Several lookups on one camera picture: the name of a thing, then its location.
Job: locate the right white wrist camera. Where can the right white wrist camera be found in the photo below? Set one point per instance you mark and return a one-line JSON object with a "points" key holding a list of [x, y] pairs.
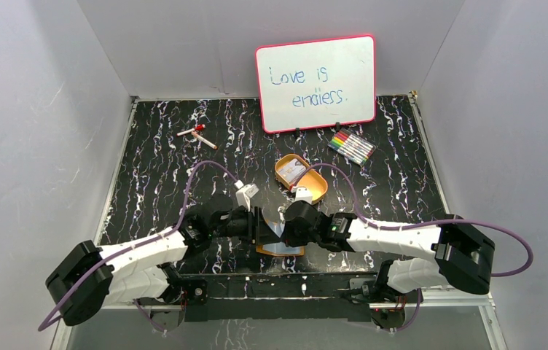
{"points": [[302, 194]]}

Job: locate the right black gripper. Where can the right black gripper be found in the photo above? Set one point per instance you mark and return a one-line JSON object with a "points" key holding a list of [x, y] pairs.
{"points": [[288, 237]]}

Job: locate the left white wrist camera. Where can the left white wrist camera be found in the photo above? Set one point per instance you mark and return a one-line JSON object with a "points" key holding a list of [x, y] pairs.
{"points": [[244, 193]]}

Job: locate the red capped marker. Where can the red capped marker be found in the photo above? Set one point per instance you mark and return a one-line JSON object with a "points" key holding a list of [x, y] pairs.
{"points": [[191, 130]]}

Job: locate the coloured marker pack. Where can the coloured marker pack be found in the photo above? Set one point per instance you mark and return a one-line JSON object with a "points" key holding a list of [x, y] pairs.
{"points": [[351, 146]]}

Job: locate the white marker pen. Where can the white marker pen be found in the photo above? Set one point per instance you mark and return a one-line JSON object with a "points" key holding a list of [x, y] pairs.
{"points": [[204, 140]]}

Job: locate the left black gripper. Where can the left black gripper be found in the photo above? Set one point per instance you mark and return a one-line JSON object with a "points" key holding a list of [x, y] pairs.
{"points": [[259, 224]]}

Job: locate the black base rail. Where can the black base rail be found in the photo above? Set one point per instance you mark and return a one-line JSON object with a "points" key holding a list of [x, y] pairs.
{"points": [[285, 296]]}

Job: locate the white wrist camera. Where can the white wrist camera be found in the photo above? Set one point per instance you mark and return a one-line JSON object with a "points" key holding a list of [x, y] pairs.
{"points": [[244, 193], [302, 194]]}

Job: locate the credit cards stack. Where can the credit cards stack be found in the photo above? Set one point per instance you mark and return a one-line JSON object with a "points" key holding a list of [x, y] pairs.
{"points": [[290, 171]]}

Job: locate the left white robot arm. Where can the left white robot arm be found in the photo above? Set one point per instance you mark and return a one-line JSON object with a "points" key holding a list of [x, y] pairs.
{"points": [[91, 277]]}

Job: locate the white board pink frame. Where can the white board pink frame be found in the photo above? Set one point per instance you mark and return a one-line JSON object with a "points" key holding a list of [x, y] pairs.
{"points": [[317, 84]]}

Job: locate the tan oval tray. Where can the tan oval tray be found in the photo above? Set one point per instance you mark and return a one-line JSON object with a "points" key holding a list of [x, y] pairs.
{"points": [[310, 179]]}

